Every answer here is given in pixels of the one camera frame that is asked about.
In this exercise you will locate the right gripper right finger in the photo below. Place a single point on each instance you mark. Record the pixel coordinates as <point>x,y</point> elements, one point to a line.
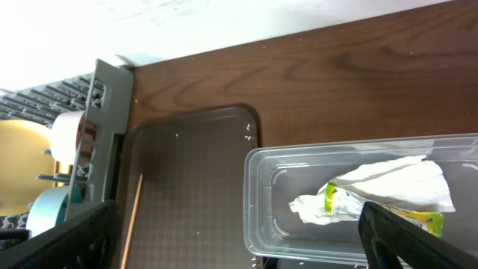
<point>388,240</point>

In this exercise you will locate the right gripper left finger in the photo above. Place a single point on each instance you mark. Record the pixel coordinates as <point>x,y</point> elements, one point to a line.
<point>88,240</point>

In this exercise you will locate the light blue bowl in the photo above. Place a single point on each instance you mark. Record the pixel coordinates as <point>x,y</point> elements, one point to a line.
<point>48,210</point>

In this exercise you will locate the wrapper and napkin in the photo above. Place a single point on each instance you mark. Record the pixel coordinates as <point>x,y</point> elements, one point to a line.
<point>411,187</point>

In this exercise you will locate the white pink bowl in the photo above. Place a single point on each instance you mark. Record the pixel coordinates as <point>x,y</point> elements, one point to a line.
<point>65,136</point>

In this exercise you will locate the yellow plate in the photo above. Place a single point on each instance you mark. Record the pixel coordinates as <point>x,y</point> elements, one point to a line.
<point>22,159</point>

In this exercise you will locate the wooden chopstick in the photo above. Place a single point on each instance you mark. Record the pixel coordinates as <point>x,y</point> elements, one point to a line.
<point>55,171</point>
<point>124,259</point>

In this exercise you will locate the black waste tray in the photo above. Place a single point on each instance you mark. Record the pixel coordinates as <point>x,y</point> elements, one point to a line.
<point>276,263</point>

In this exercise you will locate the grey dishwasher rack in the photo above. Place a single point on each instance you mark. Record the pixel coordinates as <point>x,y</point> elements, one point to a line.
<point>105,96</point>

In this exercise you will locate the clear plastic bin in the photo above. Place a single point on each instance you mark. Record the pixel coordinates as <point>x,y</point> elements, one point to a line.
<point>275,176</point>

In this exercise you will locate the dark brown serving tray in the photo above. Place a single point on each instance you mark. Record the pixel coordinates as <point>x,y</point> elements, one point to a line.
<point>190,213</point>

